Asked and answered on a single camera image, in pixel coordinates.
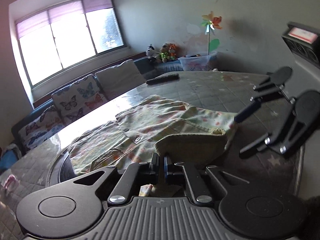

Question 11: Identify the butterfly print cushion upright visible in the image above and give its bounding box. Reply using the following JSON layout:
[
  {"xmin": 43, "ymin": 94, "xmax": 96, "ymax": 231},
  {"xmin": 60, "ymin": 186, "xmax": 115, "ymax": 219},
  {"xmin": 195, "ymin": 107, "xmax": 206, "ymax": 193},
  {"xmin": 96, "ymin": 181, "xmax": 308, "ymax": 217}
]
[{"xmin": 52, "ymin": 74, "xmax": 108, "ymax": 125}]

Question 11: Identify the butterfly print cushion lying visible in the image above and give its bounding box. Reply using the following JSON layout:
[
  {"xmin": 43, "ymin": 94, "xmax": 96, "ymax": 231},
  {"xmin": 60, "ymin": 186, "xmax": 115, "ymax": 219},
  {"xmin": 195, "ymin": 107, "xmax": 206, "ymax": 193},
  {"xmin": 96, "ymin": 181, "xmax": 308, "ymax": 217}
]
[{"xmin": 18, "ymin": 105, "xmax": 65, "ymax": 152}]

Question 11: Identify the yellow green plush toy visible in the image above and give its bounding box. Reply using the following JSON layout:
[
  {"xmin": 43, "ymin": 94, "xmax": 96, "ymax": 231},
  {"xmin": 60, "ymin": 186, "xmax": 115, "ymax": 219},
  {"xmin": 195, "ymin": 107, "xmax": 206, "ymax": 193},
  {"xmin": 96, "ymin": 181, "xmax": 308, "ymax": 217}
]
[{"xmin": 156, "ymin": 43, "xmax": 171, "ymax": 63}]

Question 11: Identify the plain beige cushion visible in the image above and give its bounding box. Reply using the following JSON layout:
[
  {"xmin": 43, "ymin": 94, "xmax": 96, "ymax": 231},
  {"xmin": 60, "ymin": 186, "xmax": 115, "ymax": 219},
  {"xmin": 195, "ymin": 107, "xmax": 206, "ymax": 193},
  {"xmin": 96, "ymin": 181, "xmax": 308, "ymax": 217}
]
[{"xmin": 95, "ymin": 60, "xmax": 146, "ymax": 100}]

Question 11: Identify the floral children's shirt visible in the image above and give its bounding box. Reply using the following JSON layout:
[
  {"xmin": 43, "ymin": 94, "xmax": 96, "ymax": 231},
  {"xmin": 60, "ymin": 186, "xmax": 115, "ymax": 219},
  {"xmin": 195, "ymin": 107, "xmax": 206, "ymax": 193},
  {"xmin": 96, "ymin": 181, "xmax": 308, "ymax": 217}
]
[{"xmin": 68, "ymin": 95, "xmax": 237, "ymax": 176}]

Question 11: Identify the wall mounted box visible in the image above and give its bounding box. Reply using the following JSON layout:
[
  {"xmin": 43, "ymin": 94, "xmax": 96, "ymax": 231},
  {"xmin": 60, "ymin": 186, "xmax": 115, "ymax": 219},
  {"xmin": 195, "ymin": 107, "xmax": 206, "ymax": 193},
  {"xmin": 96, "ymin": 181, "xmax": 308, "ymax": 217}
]
[{"xmin": 282, "ymin": 22, "xmax": 319, "ymax": 68}]

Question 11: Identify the quilted grey table cover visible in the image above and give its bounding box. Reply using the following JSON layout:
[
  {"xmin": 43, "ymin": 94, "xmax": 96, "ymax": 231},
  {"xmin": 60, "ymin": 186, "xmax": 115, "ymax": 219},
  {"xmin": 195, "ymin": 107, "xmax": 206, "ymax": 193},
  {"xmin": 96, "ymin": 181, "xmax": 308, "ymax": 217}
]
[{"xmin": 1, "ymin": 72, "xmax": 304, "ymax": 239}]

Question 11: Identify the window with metal frame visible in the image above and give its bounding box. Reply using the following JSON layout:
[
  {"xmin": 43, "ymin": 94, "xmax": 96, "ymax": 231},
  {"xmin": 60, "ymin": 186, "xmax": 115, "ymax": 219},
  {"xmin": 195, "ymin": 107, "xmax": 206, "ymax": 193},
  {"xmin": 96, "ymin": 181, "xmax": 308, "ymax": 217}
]
[{"xmin": 15, "ymin": 0, "xmax": 126, "ymax": 88}]

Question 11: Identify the blue bundled cloth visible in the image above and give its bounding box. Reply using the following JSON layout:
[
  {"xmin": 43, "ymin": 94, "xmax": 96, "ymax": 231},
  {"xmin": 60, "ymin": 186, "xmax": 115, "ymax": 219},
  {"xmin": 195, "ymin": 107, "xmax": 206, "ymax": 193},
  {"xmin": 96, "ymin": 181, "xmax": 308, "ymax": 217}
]
[{"xmin": 0, "ymin": 143, "xmax": 22, "ymax": 174}]

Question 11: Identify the colourful paper pinwheel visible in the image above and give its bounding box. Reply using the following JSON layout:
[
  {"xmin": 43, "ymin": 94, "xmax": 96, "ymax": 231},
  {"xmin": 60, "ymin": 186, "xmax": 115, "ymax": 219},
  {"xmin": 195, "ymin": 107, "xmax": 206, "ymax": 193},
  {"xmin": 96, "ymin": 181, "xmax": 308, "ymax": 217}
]
[{"xmin": 201, "ymin": 11, "xmax": 222, "ymax": 55}]

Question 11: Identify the dark blue sofa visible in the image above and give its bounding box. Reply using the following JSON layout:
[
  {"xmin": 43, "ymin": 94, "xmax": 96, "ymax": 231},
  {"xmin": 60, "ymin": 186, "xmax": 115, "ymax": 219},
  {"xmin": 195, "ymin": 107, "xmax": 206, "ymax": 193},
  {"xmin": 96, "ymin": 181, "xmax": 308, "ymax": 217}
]
[{"xmin": 11, "ymin": 58, "xmax": 182, "ymax": 155}]

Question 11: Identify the black remote control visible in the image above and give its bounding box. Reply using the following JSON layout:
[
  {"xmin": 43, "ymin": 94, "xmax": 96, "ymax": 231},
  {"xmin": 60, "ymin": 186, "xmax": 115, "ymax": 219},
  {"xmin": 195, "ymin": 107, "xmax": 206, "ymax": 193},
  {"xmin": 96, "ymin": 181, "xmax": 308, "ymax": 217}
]
[{"xmin": 146, "ymin": 74, "xmax": 180, "ymax": 85}]

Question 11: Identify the clear plastic storage box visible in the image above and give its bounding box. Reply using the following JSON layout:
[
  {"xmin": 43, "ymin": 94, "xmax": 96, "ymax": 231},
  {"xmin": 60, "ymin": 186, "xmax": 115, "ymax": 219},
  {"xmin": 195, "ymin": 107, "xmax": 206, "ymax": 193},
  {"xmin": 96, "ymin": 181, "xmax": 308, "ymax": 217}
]
[{"xmin": 178, "ymin": 51, "xmax": 218, "ymax": 71}]

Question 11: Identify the orange plush toy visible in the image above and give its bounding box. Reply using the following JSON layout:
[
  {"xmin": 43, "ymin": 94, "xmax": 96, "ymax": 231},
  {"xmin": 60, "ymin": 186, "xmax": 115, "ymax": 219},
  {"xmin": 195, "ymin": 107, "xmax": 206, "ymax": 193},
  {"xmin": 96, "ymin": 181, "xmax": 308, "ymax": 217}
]
[{"xmin": 168, "ymin": 43, "xmax": 177, "ymax": 61}]

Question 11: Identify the white plush toy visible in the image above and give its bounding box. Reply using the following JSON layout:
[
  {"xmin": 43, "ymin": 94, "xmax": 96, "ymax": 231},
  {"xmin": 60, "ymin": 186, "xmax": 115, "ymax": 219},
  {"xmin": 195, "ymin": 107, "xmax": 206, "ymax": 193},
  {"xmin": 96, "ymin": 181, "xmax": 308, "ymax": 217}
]
[{"xmin": 146, "ymin": 44, "xmax": 158, "ymax": 60}]

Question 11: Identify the small pink toy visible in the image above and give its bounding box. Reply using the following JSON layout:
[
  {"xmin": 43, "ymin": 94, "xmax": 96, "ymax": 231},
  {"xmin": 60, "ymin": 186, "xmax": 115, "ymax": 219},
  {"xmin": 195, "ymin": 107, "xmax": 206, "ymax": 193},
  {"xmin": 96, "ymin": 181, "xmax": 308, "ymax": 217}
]
[{"xmin": 3, "ymin": 174, "xmax": 20, "ymax": 192}]

